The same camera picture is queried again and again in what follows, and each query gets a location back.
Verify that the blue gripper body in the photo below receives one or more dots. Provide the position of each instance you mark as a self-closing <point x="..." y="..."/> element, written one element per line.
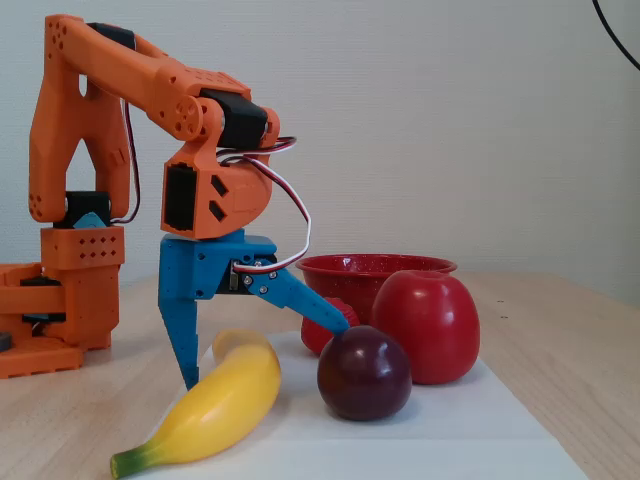
<point x="197" y="267"/>

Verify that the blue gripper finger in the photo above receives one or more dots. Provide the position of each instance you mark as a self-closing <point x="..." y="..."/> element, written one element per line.
<point x="300" y="300"/>
<point x="182" y="335"/>

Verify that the yellow toy banana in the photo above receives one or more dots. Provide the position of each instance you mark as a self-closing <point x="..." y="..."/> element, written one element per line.
<point x="225" y="395"/>

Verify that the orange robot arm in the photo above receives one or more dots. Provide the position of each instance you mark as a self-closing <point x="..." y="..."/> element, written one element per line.
<point x="140" y="70"/>

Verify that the orange robot base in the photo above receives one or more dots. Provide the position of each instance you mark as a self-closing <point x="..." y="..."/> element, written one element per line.
<point x="35" y="357"/>

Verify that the red speckled bowl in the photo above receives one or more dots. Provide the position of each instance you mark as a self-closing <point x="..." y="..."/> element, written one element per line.
<point x="360" y="285"/>

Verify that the red toy strawberry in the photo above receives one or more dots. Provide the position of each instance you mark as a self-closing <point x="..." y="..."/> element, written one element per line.
<point x="312" y="338"/>

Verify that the dark purple toy plum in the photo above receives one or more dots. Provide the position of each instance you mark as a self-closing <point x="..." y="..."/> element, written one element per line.
<point x="364" y="375"/>

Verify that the red toy apple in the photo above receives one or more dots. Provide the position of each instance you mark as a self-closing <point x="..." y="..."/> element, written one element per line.
<point x="425" y="330"/>

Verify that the white paper sheet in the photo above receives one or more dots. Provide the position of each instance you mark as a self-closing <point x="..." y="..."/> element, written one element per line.
<point x="450" y="425"/>

